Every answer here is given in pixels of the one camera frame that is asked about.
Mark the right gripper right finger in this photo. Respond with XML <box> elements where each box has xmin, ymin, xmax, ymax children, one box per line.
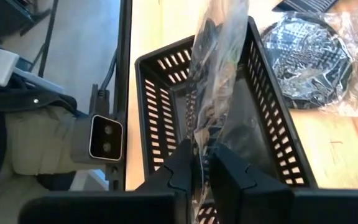
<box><xmin>210</xmin><ymin>143</ymin><xmax>295</xmax><ymax>224</ymax></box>

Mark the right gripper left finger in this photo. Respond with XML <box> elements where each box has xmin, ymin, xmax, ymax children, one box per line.
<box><xmin>135</xmin><ymin>140</ymin><xmax>196</xmax><ymax>224</ymax></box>

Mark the black slotted plastic basket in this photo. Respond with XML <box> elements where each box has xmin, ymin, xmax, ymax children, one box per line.
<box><xmin>272</xmin><ymin>0</ymin><xmax>341</xmax><ymax>14</ymax></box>
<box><xmin>134</xmin><ymin>15</ymin><xmax>319</xmax><ymax>224</ymax></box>

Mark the person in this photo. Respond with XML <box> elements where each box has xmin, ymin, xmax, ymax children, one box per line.
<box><xmin>0</xmin><ymin>73</ymin><xmax>108</xmax><ymax>224</ymax></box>

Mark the black equipment base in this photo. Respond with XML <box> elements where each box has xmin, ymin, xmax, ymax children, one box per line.
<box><xmin>0</xmin><ymin>0</ymin><xmax>52</xmax><ymax>44</ymax></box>

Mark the grey exterior camera box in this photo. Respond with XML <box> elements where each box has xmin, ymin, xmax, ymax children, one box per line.
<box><xmin>69</xmin><ymin>113</ymin><xmax>125</xmax><ymax>166</ymax></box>

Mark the black camera cable with plug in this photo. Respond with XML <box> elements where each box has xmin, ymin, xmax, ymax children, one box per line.
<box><xmin>88</xmin><ymin>46</ymin><xmax>119</xmax><ymax>116</ymax></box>

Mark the thick black cable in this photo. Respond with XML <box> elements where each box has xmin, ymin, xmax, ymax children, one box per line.
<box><xmin>37</xmin><ymin>0</ymin><xmax>60</xmax><ymax>78</ymax></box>

